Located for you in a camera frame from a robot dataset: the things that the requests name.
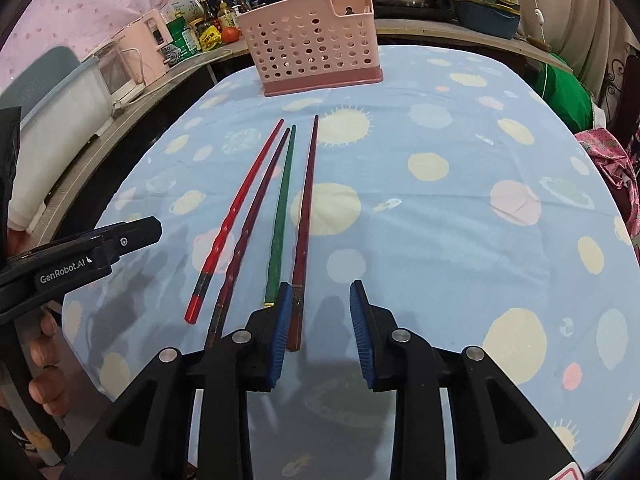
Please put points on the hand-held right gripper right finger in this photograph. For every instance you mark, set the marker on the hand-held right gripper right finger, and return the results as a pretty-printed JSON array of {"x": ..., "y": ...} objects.
[{"x": 361, "y": 335}]

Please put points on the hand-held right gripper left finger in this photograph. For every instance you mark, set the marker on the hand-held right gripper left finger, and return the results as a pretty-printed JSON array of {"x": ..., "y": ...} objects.
[{"x": 280, "y": 330}]

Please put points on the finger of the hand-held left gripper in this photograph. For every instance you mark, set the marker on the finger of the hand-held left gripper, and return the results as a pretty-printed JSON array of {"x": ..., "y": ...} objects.
[{"x": 135, "y": 232}]

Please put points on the maroon chopstick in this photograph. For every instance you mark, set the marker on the maroon chopstick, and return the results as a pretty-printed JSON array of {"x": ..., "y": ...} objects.
[
  {"x": 301, "y": 270},
  {"x": 220, "y": 310}
]

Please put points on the red chopstick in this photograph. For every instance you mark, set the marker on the red chopstick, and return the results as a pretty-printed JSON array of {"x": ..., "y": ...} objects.
[{"x": 196, "y": 305}]

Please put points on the pink perforated utensil holder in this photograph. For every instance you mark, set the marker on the pink perforated utensil holder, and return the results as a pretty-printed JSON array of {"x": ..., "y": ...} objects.
[{"x": 310, "y": 60}]

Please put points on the person's left hand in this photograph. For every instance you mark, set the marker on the person's left hand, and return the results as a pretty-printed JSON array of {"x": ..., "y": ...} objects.
[{"x": 45, "y": 355}]

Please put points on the white plastic bin grey lid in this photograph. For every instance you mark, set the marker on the white plastic bin grey lid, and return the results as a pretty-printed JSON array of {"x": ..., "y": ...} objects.
[{"x": 60, "y": 125}]

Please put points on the blue planet print tablecloth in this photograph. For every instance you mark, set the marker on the blue planet print tablecloth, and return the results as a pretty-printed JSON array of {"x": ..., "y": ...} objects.
[{"x": 425, "y": 210}]

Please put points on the pink kitchen appliance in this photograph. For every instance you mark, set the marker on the pink kitchen appliance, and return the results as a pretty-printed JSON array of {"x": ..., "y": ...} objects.
[{"x": 155, "y": 55}]

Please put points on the yellow packet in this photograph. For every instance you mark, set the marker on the yellow packet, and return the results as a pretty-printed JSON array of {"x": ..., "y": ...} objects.
[{"x": 210, "y": 37}]

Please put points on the red tomato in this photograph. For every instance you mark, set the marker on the red tomato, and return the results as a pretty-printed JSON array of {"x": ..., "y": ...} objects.
[{"x": 231, "y": 35}]

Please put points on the dark sauce bottle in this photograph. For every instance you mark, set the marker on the dark sauce bottle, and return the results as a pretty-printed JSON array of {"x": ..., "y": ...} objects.
[{"x": 205, "y": 10}]

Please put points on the yellow oil bottle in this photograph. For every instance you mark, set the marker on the yellow oil bottle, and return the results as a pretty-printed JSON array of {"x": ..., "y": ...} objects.
[{"x": 227, "y": 17}]

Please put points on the pink dotted sheet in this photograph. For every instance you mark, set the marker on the pink dotted sheet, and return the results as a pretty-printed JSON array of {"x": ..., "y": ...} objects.
[{"x": 75, "y": 0}]

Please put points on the pink printed cloth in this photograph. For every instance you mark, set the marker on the pink printed cloth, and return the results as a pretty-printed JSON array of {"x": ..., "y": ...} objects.
[{"x": 610, "y": 160}]

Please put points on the green bag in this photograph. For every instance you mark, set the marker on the green bag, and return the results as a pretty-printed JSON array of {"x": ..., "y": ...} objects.
[{"x": 565, "y": 95}]

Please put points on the blue planter tray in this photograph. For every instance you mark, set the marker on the blue planter tray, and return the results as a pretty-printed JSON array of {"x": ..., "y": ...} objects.
[{"x": 482, "y": 22}]

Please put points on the wooden rolling pin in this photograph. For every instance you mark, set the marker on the wooden rolling pin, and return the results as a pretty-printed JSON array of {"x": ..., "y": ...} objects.
[{"x": 539, "y": 44}]

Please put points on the dark metal chair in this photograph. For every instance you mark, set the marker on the dark metal chair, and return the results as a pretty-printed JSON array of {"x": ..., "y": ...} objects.
[{"x": 625, "y": 85}]

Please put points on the beige curtain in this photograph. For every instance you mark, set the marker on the beige curtain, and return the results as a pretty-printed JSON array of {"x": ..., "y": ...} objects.
[{"x": 575, "y": 10}]

